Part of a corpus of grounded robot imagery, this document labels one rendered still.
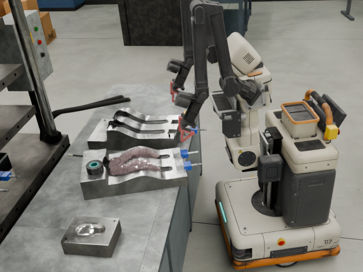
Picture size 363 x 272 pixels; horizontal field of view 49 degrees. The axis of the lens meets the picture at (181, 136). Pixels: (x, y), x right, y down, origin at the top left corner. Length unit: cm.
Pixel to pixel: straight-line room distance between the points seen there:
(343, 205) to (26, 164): 217
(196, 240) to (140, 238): 110
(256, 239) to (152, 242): 88
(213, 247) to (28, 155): 130
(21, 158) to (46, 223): 64
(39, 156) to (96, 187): 60
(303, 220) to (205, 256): 68
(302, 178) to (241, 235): 51
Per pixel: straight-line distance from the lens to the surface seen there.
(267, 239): 243
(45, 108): 241
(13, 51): 246
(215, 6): 170
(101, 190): 193
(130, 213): 184
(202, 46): 175
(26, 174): 230
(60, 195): 205
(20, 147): 256
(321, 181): 231
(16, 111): 239
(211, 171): 335
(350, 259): 278
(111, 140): 224
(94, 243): 165
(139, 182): 190
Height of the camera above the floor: 202
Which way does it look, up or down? 32 degrees down
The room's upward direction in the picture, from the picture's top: 5 degrees counter-clockwise
